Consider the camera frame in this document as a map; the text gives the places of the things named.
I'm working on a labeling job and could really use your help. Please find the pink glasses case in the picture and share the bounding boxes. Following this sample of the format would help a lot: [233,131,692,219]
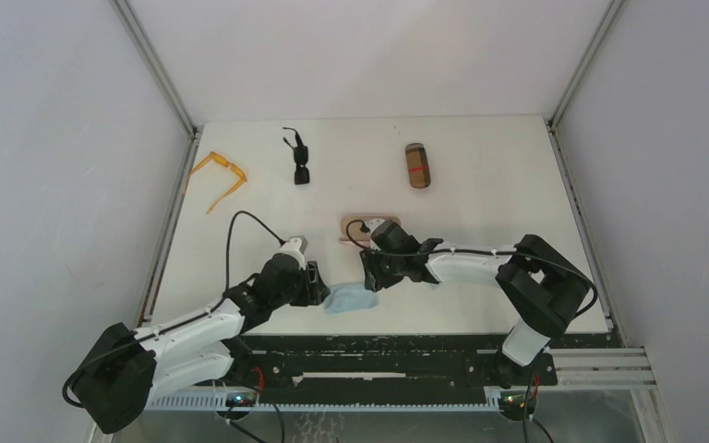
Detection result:
[339,213,402,246]

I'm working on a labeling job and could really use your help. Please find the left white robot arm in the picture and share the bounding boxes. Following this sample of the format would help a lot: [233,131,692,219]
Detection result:
[62,253,330,434]

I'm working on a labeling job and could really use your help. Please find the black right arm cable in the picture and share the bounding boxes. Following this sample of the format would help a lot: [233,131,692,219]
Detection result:
[344,219,599,319]

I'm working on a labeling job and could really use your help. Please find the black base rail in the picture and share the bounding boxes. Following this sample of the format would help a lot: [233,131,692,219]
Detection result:
[217,334,559,407]

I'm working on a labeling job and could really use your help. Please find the aluminium frame post right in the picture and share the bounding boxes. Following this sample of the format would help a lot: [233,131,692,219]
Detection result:
[547,0,628,133]

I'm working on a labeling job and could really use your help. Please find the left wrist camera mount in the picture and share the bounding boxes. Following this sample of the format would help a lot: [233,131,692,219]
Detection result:
[279,235,308,269]

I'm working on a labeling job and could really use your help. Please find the orange translucent sunglasses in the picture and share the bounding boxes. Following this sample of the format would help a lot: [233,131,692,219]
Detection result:
[183,151,248,214]

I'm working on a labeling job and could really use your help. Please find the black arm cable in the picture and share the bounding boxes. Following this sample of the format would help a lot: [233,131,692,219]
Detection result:
[344,219,599,319]
[62,210,285,410]

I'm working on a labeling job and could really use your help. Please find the aluminium frame post left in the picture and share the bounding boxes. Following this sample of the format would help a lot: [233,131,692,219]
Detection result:
[110,0,198,138]

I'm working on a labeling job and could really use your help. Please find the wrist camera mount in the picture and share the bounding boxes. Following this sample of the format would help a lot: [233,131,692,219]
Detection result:
[359,218,388,236]
[279,235,308,269]

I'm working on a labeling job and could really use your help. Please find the aluminium frame post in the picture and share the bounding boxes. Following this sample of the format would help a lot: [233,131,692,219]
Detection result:
[547,0,628,133]
[110,0,198,138]

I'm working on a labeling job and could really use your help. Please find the light blue cloth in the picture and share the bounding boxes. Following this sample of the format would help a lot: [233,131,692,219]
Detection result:
[323,282,379,315]

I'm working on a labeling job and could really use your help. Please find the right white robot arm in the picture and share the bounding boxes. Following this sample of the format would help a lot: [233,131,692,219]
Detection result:
[344,219,598,368]

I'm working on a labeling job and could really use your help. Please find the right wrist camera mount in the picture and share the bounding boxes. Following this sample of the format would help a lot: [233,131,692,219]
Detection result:
[359,218,388,236]

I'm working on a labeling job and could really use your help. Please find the brown glasses case red stripe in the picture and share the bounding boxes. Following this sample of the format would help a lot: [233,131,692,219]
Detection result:
[404,143,431,189]

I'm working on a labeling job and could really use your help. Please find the black sunglasses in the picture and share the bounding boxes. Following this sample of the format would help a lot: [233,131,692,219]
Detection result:
[283,126,310,186]

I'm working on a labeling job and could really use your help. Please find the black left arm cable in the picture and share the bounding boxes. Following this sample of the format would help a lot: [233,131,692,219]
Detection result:
[62,210,285,410]

